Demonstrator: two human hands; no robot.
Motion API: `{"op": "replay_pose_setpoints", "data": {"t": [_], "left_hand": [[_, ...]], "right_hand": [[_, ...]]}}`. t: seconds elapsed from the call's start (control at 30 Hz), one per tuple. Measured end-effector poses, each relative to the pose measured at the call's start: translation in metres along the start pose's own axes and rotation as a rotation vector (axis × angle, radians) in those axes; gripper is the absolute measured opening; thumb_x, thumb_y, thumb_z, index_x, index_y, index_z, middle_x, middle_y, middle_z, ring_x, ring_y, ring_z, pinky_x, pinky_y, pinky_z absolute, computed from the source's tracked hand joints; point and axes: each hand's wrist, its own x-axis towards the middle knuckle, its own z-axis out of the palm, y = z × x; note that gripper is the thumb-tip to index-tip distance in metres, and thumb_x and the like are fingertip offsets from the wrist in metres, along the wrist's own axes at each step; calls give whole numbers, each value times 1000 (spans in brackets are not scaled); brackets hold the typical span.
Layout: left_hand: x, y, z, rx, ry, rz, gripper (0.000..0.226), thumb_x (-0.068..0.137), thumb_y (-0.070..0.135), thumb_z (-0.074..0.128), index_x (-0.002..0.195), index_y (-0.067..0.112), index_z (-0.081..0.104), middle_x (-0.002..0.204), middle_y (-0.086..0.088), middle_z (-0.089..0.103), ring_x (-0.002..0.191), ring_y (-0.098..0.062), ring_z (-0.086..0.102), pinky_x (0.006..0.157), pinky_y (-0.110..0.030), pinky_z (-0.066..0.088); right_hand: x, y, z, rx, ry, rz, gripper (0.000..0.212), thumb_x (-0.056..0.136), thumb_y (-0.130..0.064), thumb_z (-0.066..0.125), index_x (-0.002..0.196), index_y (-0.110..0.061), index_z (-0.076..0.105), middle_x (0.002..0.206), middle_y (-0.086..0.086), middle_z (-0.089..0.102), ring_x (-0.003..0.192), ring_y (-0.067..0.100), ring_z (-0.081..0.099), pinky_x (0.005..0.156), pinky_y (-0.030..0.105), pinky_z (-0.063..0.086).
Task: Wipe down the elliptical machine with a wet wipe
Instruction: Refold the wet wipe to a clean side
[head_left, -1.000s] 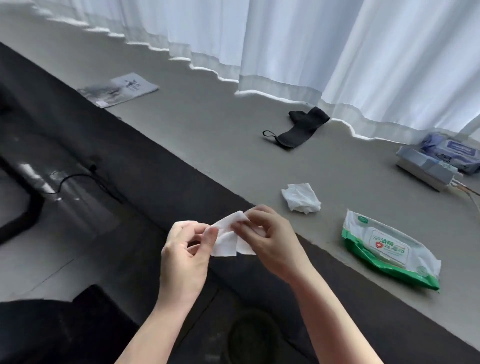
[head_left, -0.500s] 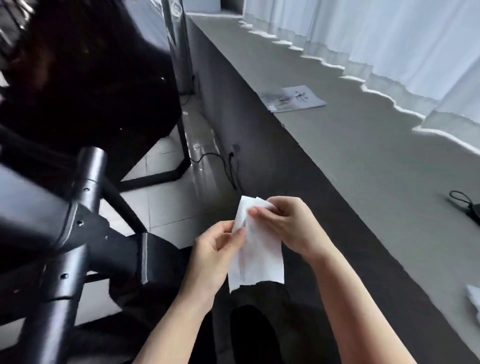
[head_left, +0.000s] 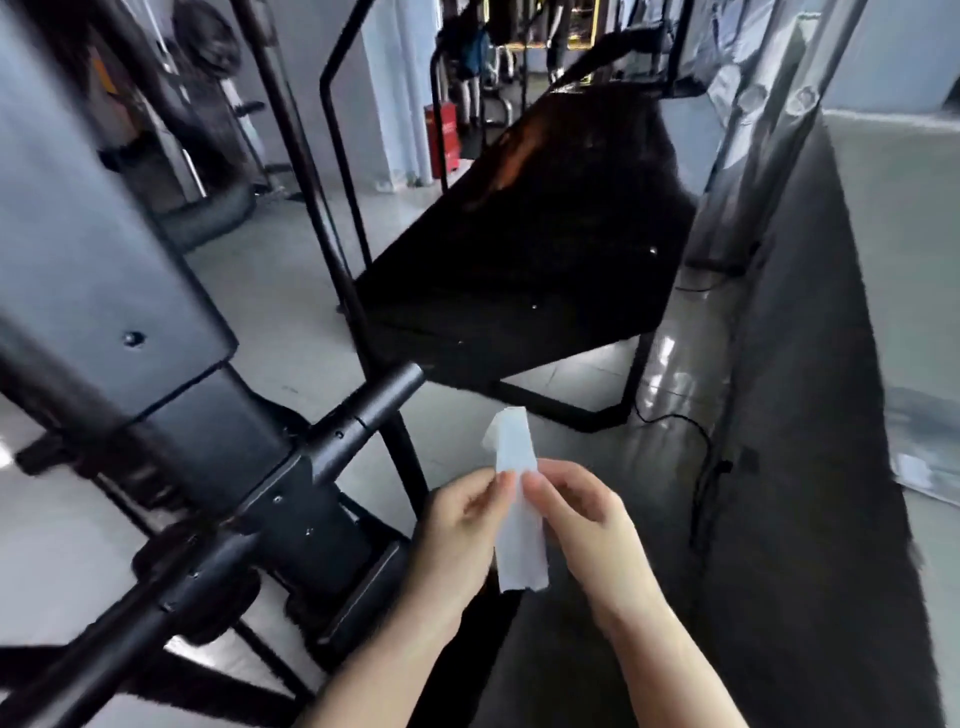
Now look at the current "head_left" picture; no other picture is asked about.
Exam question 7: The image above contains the person's left hand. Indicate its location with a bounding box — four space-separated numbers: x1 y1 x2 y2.
393 466 521 639

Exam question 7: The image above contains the person's right hand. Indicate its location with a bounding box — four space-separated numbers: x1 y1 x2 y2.
520 457 671 639

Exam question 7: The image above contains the white wet wipe sheet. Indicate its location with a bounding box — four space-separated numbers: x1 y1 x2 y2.
480 405 552 594

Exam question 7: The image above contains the black elliptical machine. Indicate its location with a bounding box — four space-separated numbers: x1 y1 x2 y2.
0 0 527 728

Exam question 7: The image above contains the grey gym machine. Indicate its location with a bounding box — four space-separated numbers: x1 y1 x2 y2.
90 0 294 254

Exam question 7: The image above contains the glossy black treadmill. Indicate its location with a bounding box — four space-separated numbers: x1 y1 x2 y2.
318 0 707 437

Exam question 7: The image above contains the red fire extinguisher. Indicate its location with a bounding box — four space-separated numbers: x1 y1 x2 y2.
424 102 464 182

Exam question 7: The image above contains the black power cable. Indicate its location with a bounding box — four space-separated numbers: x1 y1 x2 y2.
633 402 737 549

